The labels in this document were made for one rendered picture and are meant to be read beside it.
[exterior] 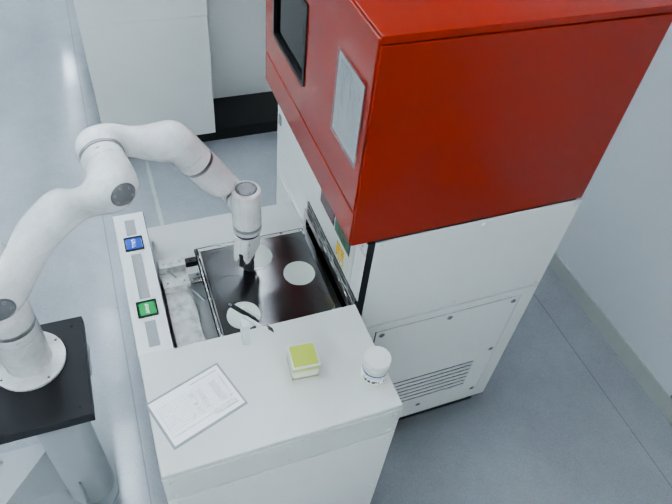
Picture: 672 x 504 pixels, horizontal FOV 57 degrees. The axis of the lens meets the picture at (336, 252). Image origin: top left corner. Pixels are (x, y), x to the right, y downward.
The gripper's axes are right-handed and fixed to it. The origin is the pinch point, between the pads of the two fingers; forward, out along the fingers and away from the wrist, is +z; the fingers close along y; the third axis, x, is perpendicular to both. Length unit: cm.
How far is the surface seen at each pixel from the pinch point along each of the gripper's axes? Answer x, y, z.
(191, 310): -9.8, 20.0, 4.2
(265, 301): 9.9, 9.7, 2.4
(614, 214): 125, -122, 37
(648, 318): 151, -90, 63
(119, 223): -42.9, 3.3, -4.6
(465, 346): 74, -26, 40
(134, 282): -26.1, 22.4, -4.1
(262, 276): 5.1, 1.0, 2.2
